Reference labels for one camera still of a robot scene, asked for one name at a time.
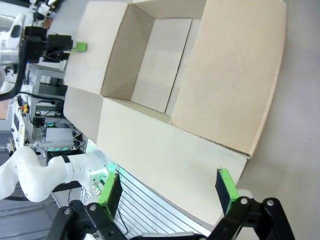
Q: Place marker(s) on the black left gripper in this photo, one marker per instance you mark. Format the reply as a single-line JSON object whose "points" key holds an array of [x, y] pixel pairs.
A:
{"points": [[58, 45]]}

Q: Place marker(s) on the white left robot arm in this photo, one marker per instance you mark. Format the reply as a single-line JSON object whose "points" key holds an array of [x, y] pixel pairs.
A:
{"points": [[27, 175]]}

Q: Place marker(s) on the aluminium frame rack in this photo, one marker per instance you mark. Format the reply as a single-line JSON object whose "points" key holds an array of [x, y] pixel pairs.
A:
{"points": [[47, 80]]}

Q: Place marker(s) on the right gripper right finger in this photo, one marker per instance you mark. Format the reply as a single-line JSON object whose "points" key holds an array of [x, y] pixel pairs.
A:
{"points": [[228, 190]]}

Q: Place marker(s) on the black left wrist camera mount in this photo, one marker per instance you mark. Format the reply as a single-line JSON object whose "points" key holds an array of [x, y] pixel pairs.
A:
{"points": [[35, 45]]}

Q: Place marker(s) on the brown cardboard box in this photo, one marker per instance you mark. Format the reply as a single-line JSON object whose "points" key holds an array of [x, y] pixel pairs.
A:
{"points": [[225, 75]]}

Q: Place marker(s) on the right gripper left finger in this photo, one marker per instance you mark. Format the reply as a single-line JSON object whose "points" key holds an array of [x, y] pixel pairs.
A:
{"points": [[110, 195]]}

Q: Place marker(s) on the red emergency stop button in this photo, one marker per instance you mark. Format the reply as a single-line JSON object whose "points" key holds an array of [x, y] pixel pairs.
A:
{"points": [[25, 107]]}

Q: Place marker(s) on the white control box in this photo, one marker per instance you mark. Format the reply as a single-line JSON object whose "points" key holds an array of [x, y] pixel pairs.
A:
{"points": [[58, 137]]}

